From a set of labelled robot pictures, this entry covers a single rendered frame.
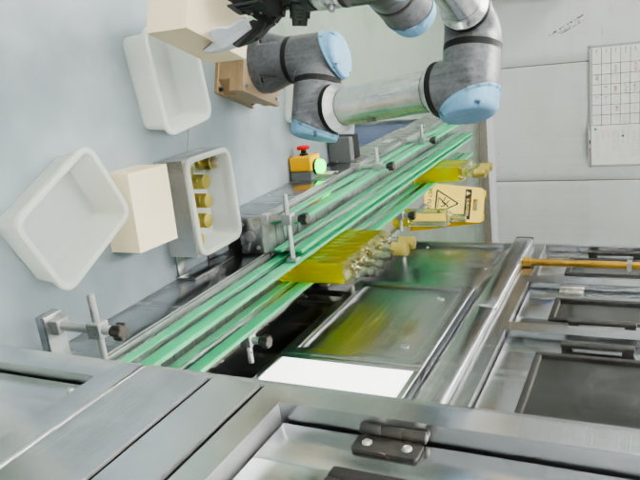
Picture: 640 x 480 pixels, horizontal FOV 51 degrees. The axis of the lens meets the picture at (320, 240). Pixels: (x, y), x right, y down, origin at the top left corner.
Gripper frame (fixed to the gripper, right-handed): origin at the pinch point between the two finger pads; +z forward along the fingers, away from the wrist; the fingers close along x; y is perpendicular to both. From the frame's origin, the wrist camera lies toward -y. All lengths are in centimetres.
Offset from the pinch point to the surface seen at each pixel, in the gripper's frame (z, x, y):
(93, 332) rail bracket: 14, 52, 6
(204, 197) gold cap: 29, 26, -41
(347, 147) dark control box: 29, 1, -116
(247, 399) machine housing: -29, 53, 30
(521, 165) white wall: 73, -73, -653
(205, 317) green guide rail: 17, 52, -26
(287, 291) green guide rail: 17, 47, -59
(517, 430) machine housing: -55, 52, 29
